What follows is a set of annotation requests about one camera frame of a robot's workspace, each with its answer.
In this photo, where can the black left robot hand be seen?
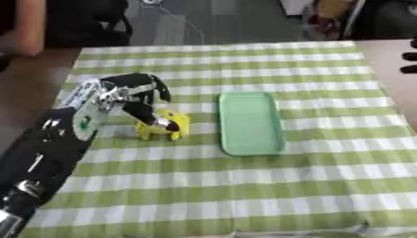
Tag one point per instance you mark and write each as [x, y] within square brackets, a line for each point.
[142, 93]

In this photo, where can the yellow toy animal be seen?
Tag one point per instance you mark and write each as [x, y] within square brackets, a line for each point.
[176, 119]

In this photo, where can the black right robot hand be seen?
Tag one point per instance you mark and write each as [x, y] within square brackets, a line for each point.
[409, 56]

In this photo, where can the person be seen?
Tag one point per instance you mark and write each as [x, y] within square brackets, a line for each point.
[21, 28]

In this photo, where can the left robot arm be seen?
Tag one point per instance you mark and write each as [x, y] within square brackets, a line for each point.
[54, 145]

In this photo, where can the green rectangular tray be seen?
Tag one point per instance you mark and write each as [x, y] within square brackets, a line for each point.
[251, 123]

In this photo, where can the black office chair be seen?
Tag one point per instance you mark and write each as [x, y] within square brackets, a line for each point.
[92, 24]

